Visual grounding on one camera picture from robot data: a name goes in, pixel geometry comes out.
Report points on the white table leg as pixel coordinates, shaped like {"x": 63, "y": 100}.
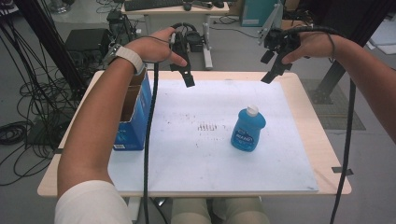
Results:
{"x": 134, "y": 211}

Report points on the dark cloth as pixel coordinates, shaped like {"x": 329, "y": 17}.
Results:
{"x": 336, "y": 15}

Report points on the wristwatch with beige band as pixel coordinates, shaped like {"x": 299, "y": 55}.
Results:
{"x": 132, "y": 57}

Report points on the white table mat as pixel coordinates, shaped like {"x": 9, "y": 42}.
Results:
{"x": 202, "y": 168}

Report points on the white paper sheets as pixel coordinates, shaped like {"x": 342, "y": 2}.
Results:
{"x": 386, "y": 34}

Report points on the black metal post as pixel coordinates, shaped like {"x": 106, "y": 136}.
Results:
{"x": 330, "y": 81}
{"x": 49, "y": 40}

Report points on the black keyboard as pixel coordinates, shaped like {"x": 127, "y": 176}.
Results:
{"x": 152, "y": 4}

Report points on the grey floor mat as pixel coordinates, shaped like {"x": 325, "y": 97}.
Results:
{"x": 333, "y": 115}

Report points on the white desk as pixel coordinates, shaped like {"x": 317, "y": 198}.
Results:
{"x": 162, "y": 20}

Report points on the black computer mouse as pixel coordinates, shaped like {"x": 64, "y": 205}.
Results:
{"x": 187, "y": 6}

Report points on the blue cardboard box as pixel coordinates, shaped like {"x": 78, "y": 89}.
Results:
{"x": 137, "y": 124}

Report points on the person's left hand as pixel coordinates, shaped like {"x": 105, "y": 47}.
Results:
{"x": 152, "y": 48}

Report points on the white shirt sleeve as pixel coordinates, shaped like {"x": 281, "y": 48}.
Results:
{"x": 93, "y": 205}

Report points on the person's leg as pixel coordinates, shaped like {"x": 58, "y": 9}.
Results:
{"x": 241, "y": 213}
{"x": 188, "y": 213}

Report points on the teal box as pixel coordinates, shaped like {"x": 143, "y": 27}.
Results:
{"x": 255, "y": 11}

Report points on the person's right leg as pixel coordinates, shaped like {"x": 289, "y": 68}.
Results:
{"x": 241, "y": 213}

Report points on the black equipment case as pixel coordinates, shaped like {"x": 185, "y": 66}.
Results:
{"x": 87, "y": 39}

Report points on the blue bottle with white cap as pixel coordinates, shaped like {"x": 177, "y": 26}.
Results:
{"x": 247, "y": 130}

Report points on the person's right hand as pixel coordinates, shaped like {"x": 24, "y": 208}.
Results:
{"x": 314, "y": 45}

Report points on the black tape piece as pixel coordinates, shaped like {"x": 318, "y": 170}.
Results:
{"x": 342, "y": 170}
{"x": 60, "y": 151}

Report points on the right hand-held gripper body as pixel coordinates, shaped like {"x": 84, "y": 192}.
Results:
{"x": 281, "y": 42}

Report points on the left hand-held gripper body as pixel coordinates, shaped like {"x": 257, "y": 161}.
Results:
{"x": 194, "y": 40}

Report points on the open cardboard box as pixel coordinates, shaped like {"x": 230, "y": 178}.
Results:
{"x": 289, "y": 23}

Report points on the person's left leg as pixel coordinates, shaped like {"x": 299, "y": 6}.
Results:
{"x": 188, "y": 213}

